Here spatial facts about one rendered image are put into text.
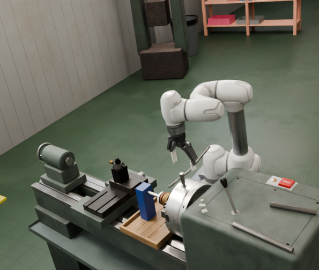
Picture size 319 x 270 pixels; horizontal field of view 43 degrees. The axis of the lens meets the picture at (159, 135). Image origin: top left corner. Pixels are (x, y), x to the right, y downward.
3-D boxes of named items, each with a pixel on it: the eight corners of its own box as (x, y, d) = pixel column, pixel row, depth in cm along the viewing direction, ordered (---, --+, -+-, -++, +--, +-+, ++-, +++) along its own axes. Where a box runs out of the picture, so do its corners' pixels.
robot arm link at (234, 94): (232, 162, 292) (264, 165, 284) (228, 180, 281) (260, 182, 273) (217, 74, 242) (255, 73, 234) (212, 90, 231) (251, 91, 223)
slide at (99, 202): (148, 183, 278) (147, 178, 276) (102, 218, 251) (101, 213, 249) (130, 176, 289) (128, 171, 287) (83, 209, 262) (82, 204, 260)
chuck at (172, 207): (215, 213, 238) (207, 171, 222) (183, 250, 220) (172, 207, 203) (202, 208, 244) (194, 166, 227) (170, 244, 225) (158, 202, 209)
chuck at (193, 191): (220, 215, 236) (213, 172, 220) (188, 253, 217) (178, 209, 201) (215, 213, 238) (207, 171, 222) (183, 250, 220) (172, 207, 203)
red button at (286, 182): (295, 184, 202) (295, 180, 201) (289, 189, 198) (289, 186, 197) (283, 180, 206) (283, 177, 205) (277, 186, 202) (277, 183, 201)
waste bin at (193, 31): (182, 49, 885) (178, 15, 852) (206, 50, 855) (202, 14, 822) (168, 58, 843) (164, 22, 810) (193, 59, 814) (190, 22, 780)
